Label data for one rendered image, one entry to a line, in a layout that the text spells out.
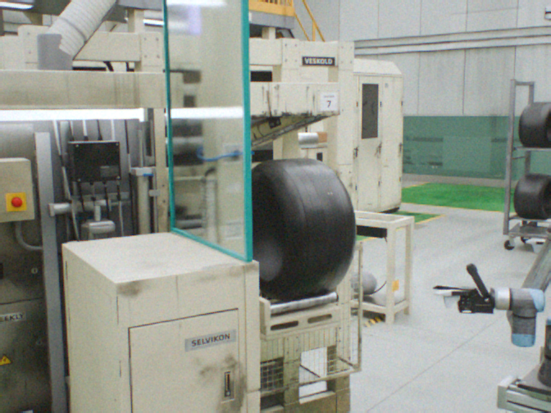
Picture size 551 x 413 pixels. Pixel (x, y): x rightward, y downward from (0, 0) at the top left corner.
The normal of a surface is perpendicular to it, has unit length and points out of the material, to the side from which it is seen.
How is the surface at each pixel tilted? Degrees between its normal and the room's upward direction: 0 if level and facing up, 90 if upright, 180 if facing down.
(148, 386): 90
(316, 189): 50
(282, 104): 90
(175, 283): 90
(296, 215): 73
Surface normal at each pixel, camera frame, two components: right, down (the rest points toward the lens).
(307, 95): 0.51, 0.14
